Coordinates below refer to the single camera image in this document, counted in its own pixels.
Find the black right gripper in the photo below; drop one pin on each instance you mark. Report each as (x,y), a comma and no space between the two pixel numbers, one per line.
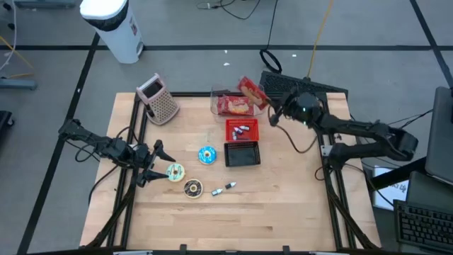
(286,106)

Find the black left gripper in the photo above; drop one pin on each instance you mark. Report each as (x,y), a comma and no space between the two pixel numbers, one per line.
(143,157)

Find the mint frosted toy donut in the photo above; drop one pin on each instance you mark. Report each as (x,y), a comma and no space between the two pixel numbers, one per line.
(170,174)

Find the red snack packet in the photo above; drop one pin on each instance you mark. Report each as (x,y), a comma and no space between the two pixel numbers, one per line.
(252,92)
(235,105)

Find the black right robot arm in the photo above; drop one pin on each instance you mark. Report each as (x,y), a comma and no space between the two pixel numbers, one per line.
(354,127)

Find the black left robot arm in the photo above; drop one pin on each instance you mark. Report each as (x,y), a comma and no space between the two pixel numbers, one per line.
(106,147)

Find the black mesh keyboard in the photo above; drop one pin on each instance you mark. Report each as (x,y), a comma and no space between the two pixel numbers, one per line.
(283,83)

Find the chocolate frosted toy donut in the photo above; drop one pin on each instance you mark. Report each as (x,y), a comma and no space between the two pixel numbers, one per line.
(188,189)

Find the red plastic basket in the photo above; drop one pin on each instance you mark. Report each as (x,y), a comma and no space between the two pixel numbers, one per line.
(249,136)

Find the blue frosted toy donut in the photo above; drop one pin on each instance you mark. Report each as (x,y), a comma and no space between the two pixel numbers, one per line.
(201,156)

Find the clear plastic container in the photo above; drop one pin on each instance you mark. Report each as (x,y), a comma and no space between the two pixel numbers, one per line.
(226,91)

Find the black plastic basket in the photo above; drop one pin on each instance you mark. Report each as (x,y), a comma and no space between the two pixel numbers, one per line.
(242,156)

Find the pink metal box grater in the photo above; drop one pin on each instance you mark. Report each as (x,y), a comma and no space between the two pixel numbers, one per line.
(161,102)

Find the white trash bin black liner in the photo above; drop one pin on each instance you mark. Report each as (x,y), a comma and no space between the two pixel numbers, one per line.
(113,32)

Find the black diagonal bar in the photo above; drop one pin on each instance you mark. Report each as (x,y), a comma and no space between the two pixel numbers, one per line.
(396,175)

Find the white paper sheet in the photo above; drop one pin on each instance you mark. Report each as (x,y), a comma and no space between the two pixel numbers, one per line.
(389,195)

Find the black floor object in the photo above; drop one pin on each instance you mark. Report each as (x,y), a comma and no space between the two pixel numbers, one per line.
(5,122)

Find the grey stand base bar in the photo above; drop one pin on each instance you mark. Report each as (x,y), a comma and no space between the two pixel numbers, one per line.
(42,3)
(17,84)

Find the grey laptop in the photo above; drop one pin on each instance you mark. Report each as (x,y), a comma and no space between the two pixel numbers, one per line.
(442,138)

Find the dark grey flat device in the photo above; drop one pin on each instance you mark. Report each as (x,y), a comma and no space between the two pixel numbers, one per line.
(431,193)

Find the black computer keyboard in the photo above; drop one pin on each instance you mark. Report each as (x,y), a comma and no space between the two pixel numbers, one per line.
(424,226)

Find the black metal table frame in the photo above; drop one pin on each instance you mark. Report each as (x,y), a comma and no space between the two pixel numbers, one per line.
(187,94)

